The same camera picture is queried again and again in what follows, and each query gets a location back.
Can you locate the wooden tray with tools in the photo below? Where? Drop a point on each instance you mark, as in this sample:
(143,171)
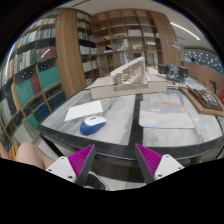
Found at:
(205,102)

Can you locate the dark shoe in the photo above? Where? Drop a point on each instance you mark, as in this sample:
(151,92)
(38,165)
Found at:
(94,182)

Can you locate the wooden back shelving unit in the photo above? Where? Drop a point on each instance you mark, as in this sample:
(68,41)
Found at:
(91,46)

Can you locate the blue white computer mouse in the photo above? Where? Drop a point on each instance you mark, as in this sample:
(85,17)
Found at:
(92,124)

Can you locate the white architectural model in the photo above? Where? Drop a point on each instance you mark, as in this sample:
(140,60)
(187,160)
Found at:
(128,79)

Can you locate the person's bare knee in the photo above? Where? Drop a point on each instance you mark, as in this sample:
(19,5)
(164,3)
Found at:
(29,154)

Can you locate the pale printed mouse pad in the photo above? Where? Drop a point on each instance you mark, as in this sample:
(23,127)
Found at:
(164,115)

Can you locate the left bookshelf with books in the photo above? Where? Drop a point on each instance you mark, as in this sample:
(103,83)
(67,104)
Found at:
(30,84)

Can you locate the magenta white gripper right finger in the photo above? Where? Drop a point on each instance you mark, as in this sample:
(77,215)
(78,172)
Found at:
(153,165)

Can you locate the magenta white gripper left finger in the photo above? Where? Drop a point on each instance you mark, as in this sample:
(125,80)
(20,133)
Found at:
(76,167)

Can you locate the white paper sheet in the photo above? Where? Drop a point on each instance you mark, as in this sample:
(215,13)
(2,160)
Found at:
(84,110)

